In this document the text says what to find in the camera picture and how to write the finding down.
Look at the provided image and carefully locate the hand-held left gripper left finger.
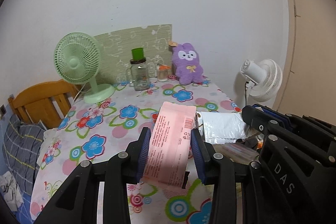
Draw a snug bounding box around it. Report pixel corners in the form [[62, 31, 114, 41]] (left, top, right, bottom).
[[34, 127, 152, 224]]

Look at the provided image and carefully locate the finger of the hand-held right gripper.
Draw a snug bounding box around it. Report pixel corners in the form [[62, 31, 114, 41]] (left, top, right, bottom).
[[241, 105, 280, 141], [253, 104, 292, 128]]

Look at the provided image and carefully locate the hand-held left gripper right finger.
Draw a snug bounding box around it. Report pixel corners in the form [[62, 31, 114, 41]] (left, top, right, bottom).
[[190, 129, 263, 224]]

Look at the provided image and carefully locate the silver foil bag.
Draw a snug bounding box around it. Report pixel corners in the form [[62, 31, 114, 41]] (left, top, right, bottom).
[[196, 111, 250, 146]]

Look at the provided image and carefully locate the clear packet with pink stripes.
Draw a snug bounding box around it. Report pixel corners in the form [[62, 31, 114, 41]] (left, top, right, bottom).
[[213, 143, 260, 164]]

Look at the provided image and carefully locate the white fan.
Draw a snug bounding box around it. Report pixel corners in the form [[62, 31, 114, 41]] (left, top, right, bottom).
[[240, 59, 283, 109]]

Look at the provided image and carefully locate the floral tablecloth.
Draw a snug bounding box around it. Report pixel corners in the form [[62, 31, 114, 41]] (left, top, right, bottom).
[[30, 77, 242, 224]]

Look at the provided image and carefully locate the glass jar with green lid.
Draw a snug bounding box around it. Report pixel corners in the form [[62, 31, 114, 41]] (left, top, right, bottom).
[[126, 48, 153, 91]]

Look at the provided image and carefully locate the small jar with orange lid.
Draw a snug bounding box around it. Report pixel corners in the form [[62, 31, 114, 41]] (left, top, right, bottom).
[[157, 64, 170, 82]]

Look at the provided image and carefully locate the purple plush bunny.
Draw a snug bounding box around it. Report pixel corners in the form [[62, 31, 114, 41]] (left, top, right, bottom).
[[172, 42, 205, 85]]

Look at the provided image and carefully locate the beige door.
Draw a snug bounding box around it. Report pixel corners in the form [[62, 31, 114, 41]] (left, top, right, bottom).
[[273, 0, 336, 122]]

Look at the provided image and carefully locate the green desk fan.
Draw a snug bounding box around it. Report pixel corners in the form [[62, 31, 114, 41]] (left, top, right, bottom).
[[54, 32, 116, 104]]

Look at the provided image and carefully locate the green patterned board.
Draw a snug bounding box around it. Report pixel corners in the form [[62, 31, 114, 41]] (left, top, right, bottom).
[[93, 24, 173, 83]]

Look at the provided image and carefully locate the grey plaid bedding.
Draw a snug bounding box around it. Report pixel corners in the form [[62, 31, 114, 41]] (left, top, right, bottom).
[[0, 115, 48, 188]]

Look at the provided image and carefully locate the white crumpled cloth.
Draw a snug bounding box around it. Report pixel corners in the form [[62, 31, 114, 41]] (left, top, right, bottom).
[[0, 172, 24, 209]]

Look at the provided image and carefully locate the green fan cable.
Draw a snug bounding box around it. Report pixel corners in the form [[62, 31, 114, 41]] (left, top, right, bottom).
[[73, 84, 87, 104]]

